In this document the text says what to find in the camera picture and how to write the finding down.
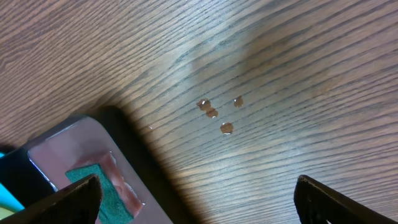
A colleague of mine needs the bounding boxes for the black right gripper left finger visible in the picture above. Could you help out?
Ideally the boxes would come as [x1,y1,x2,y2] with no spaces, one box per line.
[1,174,103,224]

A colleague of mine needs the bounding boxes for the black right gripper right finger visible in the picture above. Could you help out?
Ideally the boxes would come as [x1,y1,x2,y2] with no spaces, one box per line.
[294,175,397,224]

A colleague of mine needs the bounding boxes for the green sponge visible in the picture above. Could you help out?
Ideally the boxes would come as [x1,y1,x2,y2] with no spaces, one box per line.
[65,152,145,224]

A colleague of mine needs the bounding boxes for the black tray with water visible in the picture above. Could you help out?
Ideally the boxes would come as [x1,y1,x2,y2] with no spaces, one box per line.
[0,105,200,224]

